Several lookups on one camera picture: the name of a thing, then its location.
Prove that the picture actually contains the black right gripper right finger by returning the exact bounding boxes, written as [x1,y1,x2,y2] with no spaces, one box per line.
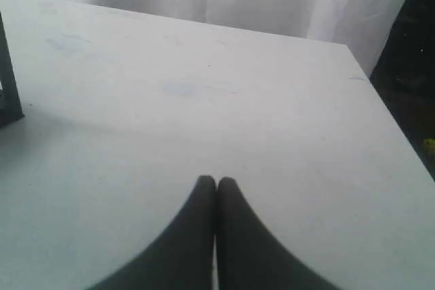
[215,177,336,289]

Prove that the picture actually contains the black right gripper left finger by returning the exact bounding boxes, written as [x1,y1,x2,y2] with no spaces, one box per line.
[92,175,215,289]

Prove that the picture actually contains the black metal shelf rack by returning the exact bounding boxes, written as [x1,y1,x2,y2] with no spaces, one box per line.
[1,18,24,127]

